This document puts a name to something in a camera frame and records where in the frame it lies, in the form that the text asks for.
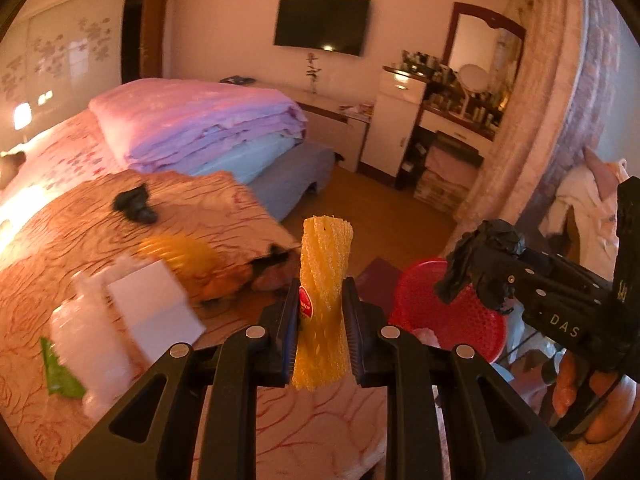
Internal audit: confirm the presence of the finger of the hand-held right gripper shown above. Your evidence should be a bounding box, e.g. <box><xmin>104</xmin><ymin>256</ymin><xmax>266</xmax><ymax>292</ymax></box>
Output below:
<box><xmin>500</xmin><ymin>270</ymin><xmax>611</xmax><ymax>313</ymax></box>
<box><xmin>517</xmin><ymin>248</ymin><xmax>617</xmax><ymax>296</ymax></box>

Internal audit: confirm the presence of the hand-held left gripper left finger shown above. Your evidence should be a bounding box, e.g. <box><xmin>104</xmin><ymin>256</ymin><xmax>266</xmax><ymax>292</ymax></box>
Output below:
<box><xmin>55</xmin><ymin>276</ymin><xmax>302</xmax><ymax>480</ymax></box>

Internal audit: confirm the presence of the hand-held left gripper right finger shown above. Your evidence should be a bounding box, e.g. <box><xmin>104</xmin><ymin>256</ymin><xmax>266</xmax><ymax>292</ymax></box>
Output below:
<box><xmin>341</xmin><ymin>276</ymin><xmax>586</xmax><ymax>480</ymax></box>

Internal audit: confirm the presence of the black plastic bag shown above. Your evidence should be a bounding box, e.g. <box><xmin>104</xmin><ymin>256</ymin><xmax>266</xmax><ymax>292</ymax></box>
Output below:
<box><xmin>434</xmin><ymin>219</ymin><xmax>527</xmax><ymax>312</ymax></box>

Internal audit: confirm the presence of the red plastic basket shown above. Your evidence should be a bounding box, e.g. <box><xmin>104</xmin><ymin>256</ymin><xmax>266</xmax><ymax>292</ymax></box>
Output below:
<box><xmin>389</xmin><ymin>258</ymin><xmax>507</xmax><ymax>365</ymax></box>

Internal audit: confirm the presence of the person's right hand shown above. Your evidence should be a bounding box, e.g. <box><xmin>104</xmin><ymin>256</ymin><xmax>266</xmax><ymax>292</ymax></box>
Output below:
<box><xmin>552</xmin><ymin>352</ymin><xmax>640</xmax><ymax>443</ymax></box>

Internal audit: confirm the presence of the dark purple mat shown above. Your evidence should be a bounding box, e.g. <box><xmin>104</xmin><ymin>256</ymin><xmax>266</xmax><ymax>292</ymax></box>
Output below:
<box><xmin>357</xmin><ymin>258</ymin><xmax>402</xmax><ymax>307</ymax></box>

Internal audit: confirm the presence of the white bathrobe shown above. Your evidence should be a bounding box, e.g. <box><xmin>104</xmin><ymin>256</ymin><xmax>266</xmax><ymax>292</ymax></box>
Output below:
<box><xmin>539</xmin><ymin>148</ymin><xmax>630</xmax><ymax>267</ymax></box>

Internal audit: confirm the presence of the white crumpled paper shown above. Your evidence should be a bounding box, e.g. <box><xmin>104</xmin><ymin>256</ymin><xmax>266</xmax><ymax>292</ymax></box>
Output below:
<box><xmin>410</xmin><ymin>329</ymin><xmax>444</xmax><ymax>351</ymax></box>

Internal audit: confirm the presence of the white paper sheet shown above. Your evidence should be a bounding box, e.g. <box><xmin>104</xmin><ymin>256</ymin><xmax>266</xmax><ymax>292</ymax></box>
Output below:
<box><xmin>106</xmin><ymin>259</ymin><xmax>207</xmax><ymax>364</ymax></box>

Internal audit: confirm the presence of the padded stool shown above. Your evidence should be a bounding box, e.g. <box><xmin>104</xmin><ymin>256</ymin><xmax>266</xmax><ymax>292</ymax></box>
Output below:
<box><xmin>414</xmin><ymin>131</ymin><xmax>484</xmax><ymax>212</ymax></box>

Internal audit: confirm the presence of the blue bed base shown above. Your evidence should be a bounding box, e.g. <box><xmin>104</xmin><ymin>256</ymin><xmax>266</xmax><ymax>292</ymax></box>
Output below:
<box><xmin>250</xmin><ymin>140</ymin><xmax>336</xmax><ymax>224</ymax></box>

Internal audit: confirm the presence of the white dressing table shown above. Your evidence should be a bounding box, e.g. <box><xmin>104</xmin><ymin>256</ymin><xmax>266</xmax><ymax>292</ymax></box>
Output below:
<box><xmin>414</xmin><ymin>104</ymin><xmax>499</xmax><ymax>162</ymax></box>

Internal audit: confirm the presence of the round makeup mirror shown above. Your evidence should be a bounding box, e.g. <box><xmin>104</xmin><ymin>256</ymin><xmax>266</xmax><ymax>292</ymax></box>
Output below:
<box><xmin>457</xmin><ymin>63</ymin><xmax>490</xmax><ymax>117</ymax></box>

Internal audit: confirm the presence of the black crumpled cloth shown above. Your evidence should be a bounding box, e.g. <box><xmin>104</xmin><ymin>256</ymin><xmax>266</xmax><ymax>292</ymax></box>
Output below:
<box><xmin>113</xmin><ymin>184</ymin><xmax>159</xmax><ymax>225</ymax></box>

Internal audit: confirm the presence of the orange rose bedspread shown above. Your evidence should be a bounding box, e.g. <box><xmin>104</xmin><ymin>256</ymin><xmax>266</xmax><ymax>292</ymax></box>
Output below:
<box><xmin>0</xmin><ymin>170</ymin><xmax>443</xmax><ymax>480</ymax></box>

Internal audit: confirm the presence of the tall white cabinet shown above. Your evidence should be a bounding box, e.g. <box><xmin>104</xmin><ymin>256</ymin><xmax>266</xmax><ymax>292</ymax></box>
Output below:
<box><xmin>360</xmin><ymin>66</ymin><xmax>431</xmax><ymax>179</ymax></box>

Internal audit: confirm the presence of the green wrapper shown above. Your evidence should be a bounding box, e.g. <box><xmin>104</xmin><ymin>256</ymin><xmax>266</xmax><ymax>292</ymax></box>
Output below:
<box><xmin>40</xmin><ymin>337</ymin><xmax>86</xmax><ymax>400</ymax></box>

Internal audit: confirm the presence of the folded pink quilt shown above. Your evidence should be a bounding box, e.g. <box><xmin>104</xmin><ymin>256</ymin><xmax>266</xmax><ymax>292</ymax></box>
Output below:
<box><xmin>89</xmin><ymin>78</ymin><xmax>309</xmax><ymax>186</ymax></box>

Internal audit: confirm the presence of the wooden framed mirror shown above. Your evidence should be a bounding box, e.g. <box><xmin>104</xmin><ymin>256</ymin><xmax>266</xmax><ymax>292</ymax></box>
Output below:
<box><xmin>442</xmin><ymin>2</ymin><xmax>527</xmax><ymax>142</ymax></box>

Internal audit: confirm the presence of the row of cosmetic bottles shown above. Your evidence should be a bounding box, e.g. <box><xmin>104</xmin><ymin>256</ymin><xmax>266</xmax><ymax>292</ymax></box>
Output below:
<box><xmin>400</xmin><ymin>49</ymin><xmax>458</xmax><ymax>84</ymax></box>

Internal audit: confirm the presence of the vase with rose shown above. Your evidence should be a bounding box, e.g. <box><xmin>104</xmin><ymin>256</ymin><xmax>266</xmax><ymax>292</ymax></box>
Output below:
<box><xmin>305</xmin><ymin>51</ymin><xmax>322</xmax><ymax>95</ymax></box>

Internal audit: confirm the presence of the pink floral bed sheet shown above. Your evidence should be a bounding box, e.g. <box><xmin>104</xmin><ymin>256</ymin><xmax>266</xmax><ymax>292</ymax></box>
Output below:
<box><xmin>0</xmin><ymin>107</ymin><xmax>132</xmax><ymax>241</ymax></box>

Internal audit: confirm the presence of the dark plush toy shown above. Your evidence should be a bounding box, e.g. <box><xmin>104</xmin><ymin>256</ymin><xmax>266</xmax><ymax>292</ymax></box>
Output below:
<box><xmin>0</xmin><ymin>151</ymin><xmax>27</xmax><ymax>192</ymax></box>

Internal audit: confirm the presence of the brown wooden door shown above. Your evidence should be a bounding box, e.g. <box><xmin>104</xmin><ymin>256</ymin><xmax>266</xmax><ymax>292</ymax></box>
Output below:
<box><xmin>140</xmin><ymin>0</ymin><xmax>169</xmax><ymax>82</ymax></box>

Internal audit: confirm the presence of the floral sliding wardrobe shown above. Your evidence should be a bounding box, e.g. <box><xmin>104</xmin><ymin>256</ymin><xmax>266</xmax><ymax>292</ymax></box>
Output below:
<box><xmin>0</xmin><ymin>0</ymin><xmax>129</xmax><ymax>157</ymax></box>

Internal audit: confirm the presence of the black wall television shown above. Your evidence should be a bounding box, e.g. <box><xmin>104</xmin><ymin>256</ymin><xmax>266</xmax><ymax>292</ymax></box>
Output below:
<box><xmin>273</xmin><ymin>0</ymin><xmax>371</xmax><ymax>57</ymax></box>

